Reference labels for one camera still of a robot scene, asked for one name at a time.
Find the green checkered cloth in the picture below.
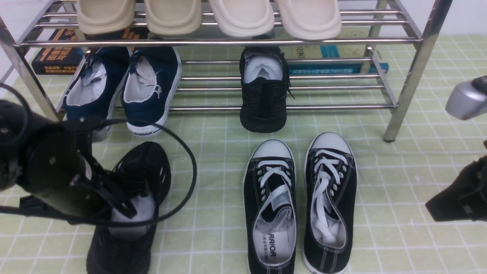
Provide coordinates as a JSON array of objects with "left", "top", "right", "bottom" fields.
[{"left": 1, "top": 35, "right": 486, "bottom": 274}]

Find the left navy canvas sneaker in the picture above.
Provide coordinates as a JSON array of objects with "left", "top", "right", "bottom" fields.
[{"left": 63, "top": 46, "right": 132, "bottom": 120}]

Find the cream slipper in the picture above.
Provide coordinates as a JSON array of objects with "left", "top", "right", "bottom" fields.
[
  {"left": 275, "top": 0, "right": 342, "bottom": 40},
  {"left": 208, "top": 0, "right": 274, "bottom": 37}
]

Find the beige slipper far left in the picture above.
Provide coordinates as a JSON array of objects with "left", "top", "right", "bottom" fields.
[{"left": 77, "top": 0, "right": 136, "bottom": 35}]

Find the black canvas sneaker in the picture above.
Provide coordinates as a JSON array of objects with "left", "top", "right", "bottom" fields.
[
  {"left": 242, "top": 139, "right": 298, "bottom": 274},
  {"left": 303, "top": 132, "right": 358, "bottom": 274}
]

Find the black orange book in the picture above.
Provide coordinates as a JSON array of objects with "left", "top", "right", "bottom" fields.
[{"left": 31, "top": 28, "right": 148, "bottom": 75}]

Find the black knit sneaker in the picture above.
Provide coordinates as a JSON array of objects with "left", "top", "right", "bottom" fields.
[
  {"left": 86, "top": 142, "right": 172, "bottom": 274},
  {"left": 239, "top": 46, "right": 291, "bottom": 133}
]

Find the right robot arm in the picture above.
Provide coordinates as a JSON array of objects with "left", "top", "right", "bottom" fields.
[{"left": 425, "top": 76, "right": 487, "bottom": 222}]

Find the navy canvas sneaker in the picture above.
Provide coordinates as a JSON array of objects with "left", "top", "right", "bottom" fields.
[
  {"left": 63, "top": 46, "right": 132, "bottom": 120},
  {"left": 121, "top": 46, "right": 182, "bottom": 136}
]

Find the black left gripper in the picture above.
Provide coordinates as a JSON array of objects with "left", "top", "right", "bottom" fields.
[{"left": 18, "top": 118, "right": 137, "bottom": 225}]

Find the cream slipper far right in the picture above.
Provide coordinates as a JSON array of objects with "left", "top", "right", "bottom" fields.
[{"left": 275, "top": 0, "right": 342, "bottom": 40}]

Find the left black canvas sneaker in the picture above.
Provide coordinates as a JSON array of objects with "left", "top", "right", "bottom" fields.
[{"left": 242, "top": 139, "right": 298, "bottom": 274}]

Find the stainless steel shoe rack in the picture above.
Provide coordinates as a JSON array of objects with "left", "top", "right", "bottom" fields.
[{"left": 1, "top": 0, "right": 452, "bottom": 143}]

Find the right navy canvas sneaker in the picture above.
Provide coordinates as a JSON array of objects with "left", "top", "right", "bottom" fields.
[{"left": 121, "top": 46, "right": 182, "bottom": 136}]

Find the beige slipper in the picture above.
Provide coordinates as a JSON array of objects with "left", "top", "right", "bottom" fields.
[
  {"left": 144, "top": 0, "right": 202, "bottom": 36},
  {"left": 77, "top": 0, "right": 136, "bottom": 35}
]

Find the black cable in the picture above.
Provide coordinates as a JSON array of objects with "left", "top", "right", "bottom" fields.
[{"left": 0, "top": 82, "right": 198, "bottom": 228}]

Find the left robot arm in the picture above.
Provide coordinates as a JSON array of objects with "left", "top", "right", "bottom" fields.
[{"left": 1, "top": 100, "right": 137, "bottom": 226}]

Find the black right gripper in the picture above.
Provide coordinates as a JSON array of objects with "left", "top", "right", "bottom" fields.
[{"left": 425, "top": 156, "right": 487, "bottom": 222}]

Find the right black canvas sneaker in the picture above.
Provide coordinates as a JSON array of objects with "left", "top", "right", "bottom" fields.
[{"left": 303, "top": 132, "right": 358, "bottom": 274}]

